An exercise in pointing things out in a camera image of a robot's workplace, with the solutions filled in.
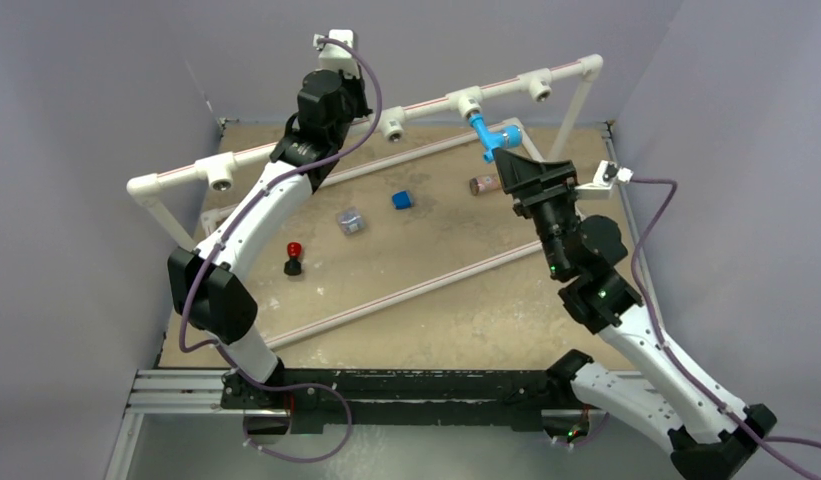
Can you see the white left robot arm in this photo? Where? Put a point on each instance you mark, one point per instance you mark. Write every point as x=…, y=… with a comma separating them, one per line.
x=207, y=282

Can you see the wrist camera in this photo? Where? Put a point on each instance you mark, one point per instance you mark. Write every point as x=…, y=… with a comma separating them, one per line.
x=335, y=58
x=607, y=176

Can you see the clear box of clips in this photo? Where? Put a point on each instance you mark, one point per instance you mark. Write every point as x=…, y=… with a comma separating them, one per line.
x=351, y=221

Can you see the pink capped candy bottle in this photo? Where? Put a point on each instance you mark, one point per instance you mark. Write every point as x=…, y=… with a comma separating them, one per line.
x=484, y=184

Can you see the blue water faucet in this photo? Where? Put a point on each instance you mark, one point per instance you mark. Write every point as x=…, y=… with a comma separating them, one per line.
x=509, y=136

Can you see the red black stamp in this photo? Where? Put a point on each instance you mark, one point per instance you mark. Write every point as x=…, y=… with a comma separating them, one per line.
x=293, y=264

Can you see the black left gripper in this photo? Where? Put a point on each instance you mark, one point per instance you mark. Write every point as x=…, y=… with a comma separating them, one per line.
x=356, y=85

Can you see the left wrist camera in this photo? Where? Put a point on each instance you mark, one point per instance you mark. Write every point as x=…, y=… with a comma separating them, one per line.
x=335, y=58

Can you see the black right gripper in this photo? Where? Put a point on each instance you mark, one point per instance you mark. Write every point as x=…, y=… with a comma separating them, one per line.
x=534, y=183

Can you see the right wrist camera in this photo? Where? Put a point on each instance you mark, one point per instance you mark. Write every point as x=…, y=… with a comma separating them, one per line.
x=607, y=176

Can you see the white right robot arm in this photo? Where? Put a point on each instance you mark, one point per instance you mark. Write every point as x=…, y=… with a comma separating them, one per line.
x=708, y=432

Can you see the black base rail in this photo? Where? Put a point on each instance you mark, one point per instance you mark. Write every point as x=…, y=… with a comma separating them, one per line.
x=416, y=397

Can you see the blue rectangular box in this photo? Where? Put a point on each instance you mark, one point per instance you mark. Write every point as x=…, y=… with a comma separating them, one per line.
x=402, y=200

